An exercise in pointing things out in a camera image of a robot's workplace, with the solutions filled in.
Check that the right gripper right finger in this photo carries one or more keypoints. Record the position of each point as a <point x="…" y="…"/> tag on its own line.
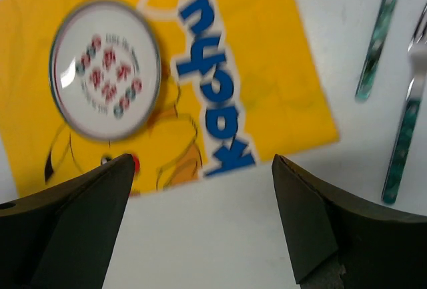
<point x="338" y="240"/>

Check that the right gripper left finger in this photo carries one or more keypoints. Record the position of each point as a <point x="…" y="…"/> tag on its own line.
<point x="64" y="236"/>

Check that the white plate with red characters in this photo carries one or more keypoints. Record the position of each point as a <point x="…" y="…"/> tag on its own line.
<point x="105" y="70"/>

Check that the yellow Pikachu cloth placemat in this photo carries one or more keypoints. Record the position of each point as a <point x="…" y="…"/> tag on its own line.
<point x="238" y="86"/>

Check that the fork with green handle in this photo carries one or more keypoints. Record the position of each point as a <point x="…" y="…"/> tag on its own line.
<point x="409" y="116"/>

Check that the knife with green handle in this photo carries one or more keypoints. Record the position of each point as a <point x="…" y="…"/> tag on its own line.
<point x="374" y="52"/>

